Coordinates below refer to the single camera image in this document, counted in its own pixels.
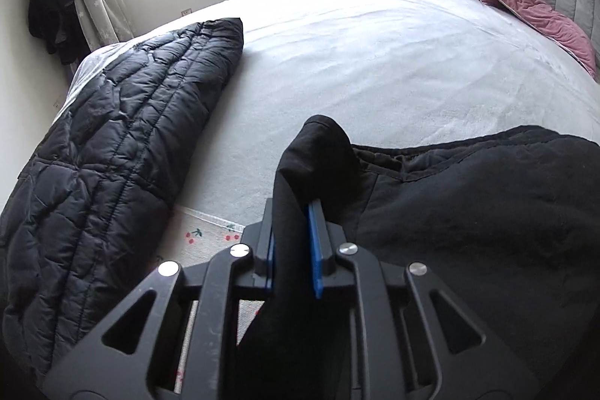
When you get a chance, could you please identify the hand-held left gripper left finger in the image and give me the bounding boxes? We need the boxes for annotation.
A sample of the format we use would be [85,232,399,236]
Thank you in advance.
[42,198,276,400]

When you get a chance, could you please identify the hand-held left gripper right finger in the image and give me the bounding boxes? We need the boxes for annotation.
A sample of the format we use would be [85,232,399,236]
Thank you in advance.
[307,199,538,400]

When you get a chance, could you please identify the black coat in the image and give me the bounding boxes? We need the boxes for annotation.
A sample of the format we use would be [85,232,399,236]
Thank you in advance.
[237,115,600,400]

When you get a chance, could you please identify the hanging black clothes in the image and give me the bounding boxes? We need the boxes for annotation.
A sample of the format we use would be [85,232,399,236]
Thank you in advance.
[28,0,91,66]

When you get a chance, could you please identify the cherry print bedsheet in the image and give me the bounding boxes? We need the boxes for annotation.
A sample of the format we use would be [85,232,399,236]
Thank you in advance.
[145,205,264,400]

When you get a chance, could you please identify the light grey bed cover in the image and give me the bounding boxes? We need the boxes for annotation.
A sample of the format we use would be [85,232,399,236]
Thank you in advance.
[68,0,600,241]

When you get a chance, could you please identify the black quilted puffer jacket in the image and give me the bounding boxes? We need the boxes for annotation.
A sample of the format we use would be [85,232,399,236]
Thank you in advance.
[0,16,245,378]

